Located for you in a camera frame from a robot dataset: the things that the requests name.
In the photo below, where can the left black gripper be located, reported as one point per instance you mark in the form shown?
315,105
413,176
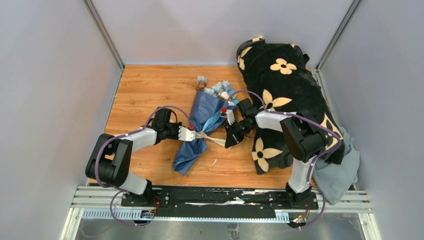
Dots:
176,126

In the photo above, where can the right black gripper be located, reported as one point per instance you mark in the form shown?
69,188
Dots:
233,139

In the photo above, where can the cream printed ribbon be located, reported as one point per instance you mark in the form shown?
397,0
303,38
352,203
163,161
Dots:
201,136

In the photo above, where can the blue wrapping paper sheet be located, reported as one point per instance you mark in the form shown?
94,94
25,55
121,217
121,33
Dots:
205,117

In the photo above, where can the fake flower bunch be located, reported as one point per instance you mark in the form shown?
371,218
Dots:
221,90

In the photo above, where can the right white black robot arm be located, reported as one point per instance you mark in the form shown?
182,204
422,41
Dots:
304,140

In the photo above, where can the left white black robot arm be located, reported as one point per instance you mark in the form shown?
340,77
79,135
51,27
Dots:
110,160

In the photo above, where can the black floral plush blanket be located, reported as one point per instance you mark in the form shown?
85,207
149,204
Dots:
277,73

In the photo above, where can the grey blue cloth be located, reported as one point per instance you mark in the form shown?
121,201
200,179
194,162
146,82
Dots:
335,180

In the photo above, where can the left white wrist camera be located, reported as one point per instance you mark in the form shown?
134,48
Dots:
186,133

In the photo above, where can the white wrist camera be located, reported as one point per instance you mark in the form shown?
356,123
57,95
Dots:
228,114
186,133

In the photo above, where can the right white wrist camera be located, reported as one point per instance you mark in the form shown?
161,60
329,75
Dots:
228,114

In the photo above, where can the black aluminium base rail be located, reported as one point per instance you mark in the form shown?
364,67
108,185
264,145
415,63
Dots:
208,204

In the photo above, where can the left aluminium corner post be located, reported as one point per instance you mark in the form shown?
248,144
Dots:
93,12

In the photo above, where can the aluminium corner post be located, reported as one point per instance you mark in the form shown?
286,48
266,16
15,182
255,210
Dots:
93,12
338,33

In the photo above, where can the right aluminium corner post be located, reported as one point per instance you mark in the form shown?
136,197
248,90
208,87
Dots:
338,33

